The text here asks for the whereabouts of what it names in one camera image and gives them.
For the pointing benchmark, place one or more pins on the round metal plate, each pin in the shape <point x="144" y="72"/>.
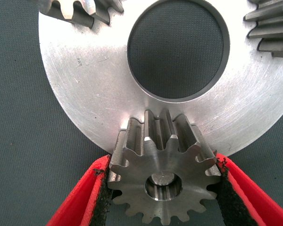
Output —
<point x="89" y="89"/>

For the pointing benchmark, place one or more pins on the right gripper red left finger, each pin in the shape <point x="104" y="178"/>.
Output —
<point x="80" y="202"/>

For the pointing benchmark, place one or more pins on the large steel gear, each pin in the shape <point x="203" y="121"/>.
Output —
<point x="136" y="169"/>

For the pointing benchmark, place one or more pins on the small steel gear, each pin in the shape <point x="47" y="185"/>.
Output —
<point x="85" y="14"/>
<point x="273" y="21"/>

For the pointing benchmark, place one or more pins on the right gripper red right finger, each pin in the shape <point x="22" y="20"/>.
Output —
<point x="250" y="207"/>

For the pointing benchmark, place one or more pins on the dark grey table cloth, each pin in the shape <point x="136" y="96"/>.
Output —
<point x="14" y="94"/>

